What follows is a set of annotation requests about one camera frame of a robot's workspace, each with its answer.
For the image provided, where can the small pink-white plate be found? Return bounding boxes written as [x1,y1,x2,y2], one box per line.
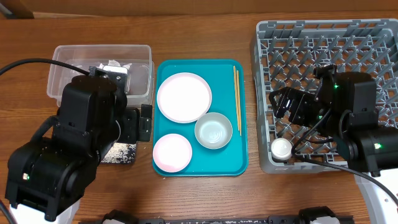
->
[152,134,193,173]

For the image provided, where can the small white cup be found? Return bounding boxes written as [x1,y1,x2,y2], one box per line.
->
[271,138,292,161]

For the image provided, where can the teal serving tray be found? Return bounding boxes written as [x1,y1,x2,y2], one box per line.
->
[152,59,248,177]

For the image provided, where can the black tray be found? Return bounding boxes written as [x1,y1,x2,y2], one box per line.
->
[99,105,141,164]

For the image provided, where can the wooden chopstick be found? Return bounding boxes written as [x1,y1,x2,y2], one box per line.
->
[233,65,240,132]
[236,70,242,136]

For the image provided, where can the clear plastic bin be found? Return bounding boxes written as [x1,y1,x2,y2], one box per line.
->
[53,45,154,107]

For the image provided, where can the grey bowl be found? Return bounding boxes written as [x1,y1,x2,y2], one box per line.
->
[195,112,233,149]

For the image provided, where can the large white plate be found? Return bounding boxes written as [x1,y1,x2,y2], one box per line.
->
[156,72,213,123]

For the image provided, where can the wooden chopstick right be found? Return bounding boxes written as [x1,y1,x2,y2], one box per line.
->
[236,70,242,136]

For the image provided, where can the white tissue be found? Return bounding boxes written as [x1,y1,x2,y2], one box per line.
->
[97,60,132,70]

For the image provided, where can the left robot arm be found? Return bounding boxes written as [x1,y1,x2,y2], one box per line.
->
[1,75,152,223]

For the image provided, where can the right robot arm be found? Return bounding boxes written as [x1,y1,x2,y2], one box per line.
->
[269,65,397,223]

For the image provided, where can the wooden chopstick left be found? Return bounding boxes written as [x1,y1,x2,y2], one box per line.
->
[233,65,240,132]

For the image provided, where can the grey dish rack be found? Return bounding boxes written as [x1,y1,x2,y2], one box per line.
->
[251,19,397,174]

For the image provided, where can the spilled rice grains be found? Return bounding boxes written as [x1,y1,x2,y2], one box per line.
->
[101,142,136,164]

